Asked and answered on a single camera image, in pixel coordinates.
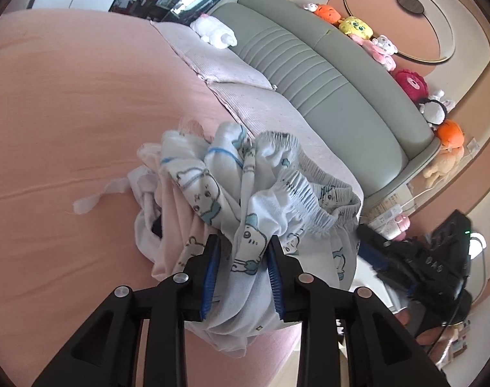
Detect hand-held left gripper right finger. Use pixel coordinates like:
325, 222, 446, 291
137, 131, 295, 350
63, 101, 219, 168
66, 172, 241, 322
266, 236, 449, 387

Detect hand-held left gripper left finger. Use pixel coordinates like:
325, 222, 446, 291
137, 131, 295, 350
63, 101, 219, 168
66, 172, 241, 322
31, 234, 221, 387

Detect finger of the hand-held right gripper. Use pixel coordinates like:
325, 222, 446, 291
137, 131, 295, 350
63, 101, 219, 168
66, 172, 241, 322
364, 250, 421, 300
356, 223, 407, 259

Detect blue printed pajama pants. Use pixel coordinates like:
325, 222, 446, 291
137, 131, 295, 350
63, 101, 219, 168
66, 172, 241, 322
160, 122, 364, 359

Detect person's right hand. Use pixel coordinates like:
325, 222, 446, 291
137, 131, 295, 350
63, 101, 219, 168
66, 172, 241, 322
394, 308, 455, 357

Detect pink printed pajama garment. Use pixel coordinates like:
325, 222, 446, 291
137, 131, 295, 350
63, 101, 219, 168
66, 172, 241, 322
137, 116, 215, 283

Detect white garment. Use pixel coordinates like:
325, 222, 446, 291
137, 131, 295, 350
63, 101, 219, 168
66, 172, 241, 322
73, 165, 165, 267

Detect beige plush toy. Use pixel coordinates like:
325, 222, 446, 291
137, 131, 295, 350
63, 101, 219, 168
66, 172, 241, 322
422, 149, 461, 186

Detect orange plush toy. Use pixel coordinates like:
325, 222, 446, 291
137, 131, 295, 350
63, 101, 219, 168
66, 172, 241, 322
436, 120, 465, 150
313, 5, 344, 25

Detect black and white plush toy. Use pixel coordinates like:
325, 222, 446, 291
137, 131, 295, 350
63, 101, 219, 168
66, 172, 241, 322
418, 91, 455, 125

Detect grey-green padded headboard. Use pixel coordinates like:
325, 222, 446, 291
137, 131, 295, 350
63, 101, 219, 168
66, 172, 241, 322
211, 0, 441, 210

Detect magenta plush toy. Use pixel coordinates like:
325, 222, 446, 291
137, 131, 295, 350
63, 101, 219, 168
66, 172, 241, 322
392, 68, 429, 101

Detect pink and white plush toy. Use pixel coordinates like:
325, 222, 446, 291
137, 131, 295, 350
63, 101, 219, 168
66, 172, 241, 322
364, 35, 399, 69

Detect bed with pink sheet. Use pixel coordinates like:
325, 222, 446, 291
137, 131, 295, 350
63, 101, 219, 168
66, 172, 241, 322
0, 8, 306, 387

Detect yellow plush toy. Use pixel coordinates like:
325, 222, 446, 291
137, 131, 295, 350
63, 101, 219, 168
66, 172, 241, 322
338, 16, 375, 40

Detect dark oval wall plaque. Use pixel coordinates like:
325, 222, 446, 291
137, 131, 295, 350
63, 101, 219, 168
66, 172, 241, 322
395, 0, 425, 13

